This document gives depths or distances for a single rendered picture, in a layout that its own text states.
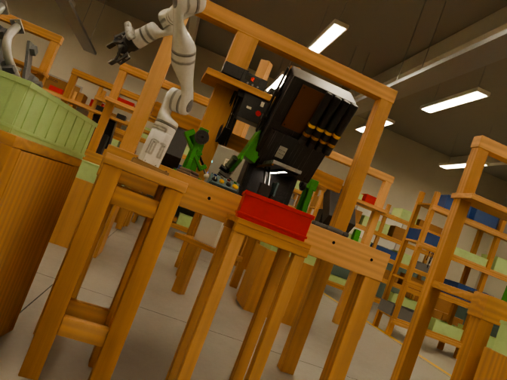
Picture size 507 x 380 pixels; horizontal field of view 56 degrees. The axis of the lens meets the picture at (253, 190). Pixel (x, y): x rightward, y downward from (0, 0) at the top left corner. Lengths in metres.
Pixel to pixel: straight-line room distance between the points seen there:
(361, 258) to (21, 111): 1.69
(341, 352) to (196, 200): 1.07
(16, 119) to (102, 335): 0.83
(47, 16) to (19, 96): 11.89
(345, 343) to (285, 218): 0.84
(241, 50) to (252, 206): 1.27
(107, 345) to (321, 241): 1.12
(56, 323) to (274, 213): 0.93
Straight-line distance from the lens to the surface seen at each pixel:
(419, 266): 11.01
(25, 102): 1.66
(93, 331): 1.94
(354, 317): 2.58
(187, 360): 2.07
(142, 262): 1.86
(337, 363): 2.61
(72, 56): 13.14
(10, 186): 1.72
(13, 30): 2.07
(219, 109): 2.92
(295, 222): 2.05
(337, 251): 2.47
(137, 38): 2.13
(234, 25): 3.05
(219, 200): 2.28
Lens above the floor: 0.80
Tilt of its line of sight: 4 degrees up
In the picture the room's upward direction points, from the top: 21 degrees clockwise
